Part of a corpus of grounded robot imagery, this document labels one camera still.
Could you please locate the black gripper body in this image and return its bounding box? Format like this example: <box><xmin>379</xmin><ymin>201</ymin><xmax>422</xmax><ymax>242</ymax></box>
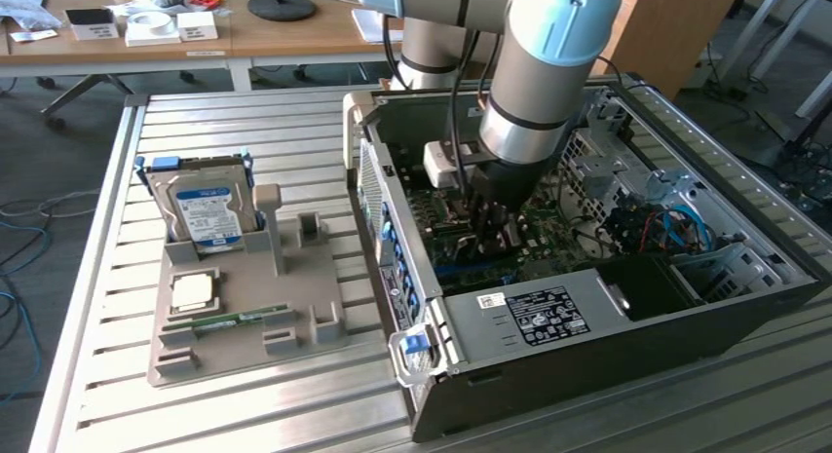
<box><xmin>470</xmin><ymin>158</ymin><xmax>554</xmax><ymax>230</ymax></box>

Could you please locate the CPU socket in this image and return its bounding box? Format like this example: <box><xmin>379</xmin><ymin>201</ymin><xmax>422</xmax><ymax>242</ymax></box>
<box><xmin>432</xmin><ymin>188</ymin><xmax>479</xmax><ymax>228</ymax></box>

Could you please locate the green motherboard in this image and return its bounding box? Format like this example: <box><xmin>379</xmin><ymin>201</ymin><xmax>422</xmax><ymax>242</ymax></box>
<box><xmin>406</xmin><ymin>179</ymin><xmax>625</xmax><ymax>298</ymax></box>

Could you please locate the metal disk bay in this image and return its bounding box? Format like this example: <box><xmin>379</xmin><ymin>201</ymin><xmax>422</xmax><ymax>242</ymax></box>
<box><xmin>558</xmin><ymin>129</ymin><xmax>658</xmax><ymax>215</ymax></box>

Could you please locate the blue expansion slot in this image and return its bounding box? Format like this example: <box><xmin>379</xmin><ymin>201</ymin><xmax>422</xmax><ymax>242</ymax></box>
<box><xmin>432</xmin><ymin>260</ymin><xmax>486</xmax><ymax>278</ymax></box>

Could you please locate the grey power supply unit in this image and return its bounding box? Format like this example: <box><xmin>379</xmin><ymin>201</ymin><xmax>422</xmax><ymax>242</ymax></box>
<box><xmin>443</xmin><ymin>270</ymin><xmax>638</xmax><ymax>366</ymax></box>

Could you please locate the white paper stack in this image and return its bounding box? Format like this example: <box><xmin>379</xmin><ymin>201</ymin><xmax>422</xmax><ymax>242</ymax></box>
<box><xmin>351</xmin><ymin>7</ymin><xmax>404</xmax><ymax>44</ymax></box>

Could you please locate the black open PC case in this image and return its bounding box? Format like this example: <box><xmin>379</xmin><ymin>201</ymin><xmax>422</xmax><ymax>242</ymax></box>
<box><xmin>341</xmin><ymin>72</ymin><xmax>832</xmax><ymax>444</ymax></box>

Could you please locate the wooden desk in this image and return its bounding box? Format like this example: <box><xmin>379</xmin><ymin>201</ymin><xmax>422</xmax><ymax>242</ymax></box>
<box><xmin>0</xmin><ymin>0</ymin><xmax>235</xmax><ymax>131</ymax></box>
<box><xmin>229</xmin><ymin>0</ymin><xmax>590</xmax><ymax>92</ymax></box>

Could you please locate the grey plastic parts rack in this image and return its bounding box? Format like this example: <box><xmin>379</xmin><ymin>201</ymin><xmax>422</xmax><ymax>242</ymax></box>
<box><xmin>147</xmin><ymin>183</ymin><xmax>352</xmax><ymax>391</ymax></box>

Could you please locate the hard disk with blue caddy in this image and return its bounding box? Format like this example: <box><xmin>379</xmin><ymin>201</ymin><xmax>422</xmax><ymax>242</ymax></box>
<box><xmin>132</xmin><ymin>150</ymin><xmax>255</xmax><ymax>254</ymax></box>

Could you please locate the black round lamp base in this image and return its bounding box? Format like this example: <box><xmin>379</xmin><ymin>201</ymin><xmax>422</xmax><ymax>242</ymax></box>
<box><xmin>245</xmin><ymin>0</ymin><xmax>319</xmax><ymax>21</ymax></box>

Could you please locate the green RAM stick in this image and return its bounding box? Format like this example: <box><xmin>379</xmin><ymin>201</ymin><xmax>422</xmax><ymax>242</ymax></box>
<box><xmin>161</xmin><ymin>304</ymin><xmax>292</xmax><ymax>338</ymax></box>

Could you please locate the silver CPU chip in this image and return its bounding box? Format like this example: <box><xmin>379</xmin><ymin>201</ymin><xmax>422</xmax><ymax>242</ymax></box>
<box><xmin>169</xmin><ymin>275</ymin><xmax>220</xmax><ymax>314</ymax></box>

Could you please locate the plain white box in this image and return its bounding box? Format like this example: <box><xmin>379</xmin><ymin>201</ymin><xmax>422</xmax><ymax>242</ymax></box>
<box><xmin>175</xmin><ymin>11</ymin><xmax>219</xmax><ymax>43</ymax></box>

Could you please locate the flat white box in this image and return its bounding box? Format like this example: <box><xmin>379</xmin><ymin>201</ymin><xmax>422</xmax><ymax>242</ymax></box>
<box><xmin>122</xmin><ymin>22</ymin><xmax>183</xmax><ymax>48</ymax></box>

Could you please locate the white tape roll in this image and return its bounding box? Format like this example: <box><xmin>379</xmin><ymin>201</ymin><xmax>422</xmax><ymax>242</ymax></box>
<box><xmin>126</xmin><ymin>12</ymin><xmax>171</xmax><ymax>35</ymax></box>

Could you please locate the white box with black top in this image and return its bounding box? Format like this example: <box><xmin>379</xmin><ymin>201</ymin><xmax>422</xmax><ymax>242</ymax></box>
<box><xmin>64</xmin><ymin>8</ymin><xmax>121</xmax><ymax>42</ymax></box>

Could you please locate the white label card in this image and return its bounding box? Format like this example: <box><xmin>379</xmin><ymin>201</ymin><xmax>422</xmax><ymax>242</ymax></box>
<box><xmin>8</xmin><ymin>28</ymin><xmax>58</xmax><ymax>44</ymax></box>

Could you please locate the clear plastic bag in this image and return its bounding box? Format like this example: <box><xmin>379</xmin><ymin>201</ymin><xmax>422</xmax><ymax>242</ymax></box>
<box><xmin>0</xmin><ymin>0</ymin><xmax>64</xmax><ymax>31</ymax></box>

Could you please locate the light grey wrist camera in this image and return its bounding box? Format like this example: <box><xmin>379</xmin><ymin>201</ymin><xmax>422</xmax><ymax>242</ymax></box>
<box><xmin>422</xmin><ymin>140</ymin><xmax>483</xmax><ymax>189</ymax></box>

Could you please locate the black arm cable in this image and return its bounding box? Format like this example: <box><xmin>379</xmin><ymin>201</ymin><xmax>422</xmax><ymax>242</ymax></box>
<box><xmin>380</xmin><ymin>0</ymin><xmax>506</xmax><ymax>194</ymax></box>

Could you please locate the blue wire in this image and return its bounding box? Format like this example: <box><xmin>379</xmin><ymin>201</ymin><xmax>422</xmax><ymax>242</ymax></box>
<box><xmin>661</xmin><ymin>204</ymin><xmax>714</xmax><ymax>253</ymax></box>

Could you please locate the grey handle with blue latch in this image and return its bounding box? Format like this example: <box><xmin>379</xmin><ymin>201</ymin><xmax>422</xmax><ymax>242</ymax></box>
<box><xmin>387</xmin><ymin>324</ymin><xmax>450</xmax><ymax>387</ymax></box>

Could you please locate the grey metal drive bracket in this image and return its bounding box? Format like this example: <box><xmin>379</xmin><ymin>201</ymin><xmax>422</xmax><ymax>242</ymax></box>
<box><xmin>667</xmin><ymin>241</ymin><xmax>785</xmax><ymax>303</ymax></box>

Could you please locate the white table frame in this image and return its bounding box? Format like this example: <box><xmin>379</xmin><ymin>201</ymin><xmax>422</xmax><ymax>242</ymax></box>
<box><xmin>710</xmin><ymin>0</ymin><xmax>832</xmax><ymax>119</ymax></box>

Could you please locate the blue floor cable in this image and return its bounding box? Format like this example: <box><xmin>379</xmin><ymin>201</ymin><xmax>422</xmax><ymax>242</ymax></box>
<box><xmin>0</xmin><ymin>218</ymin><xmax>50</xmax><ymax>405</ymax></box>

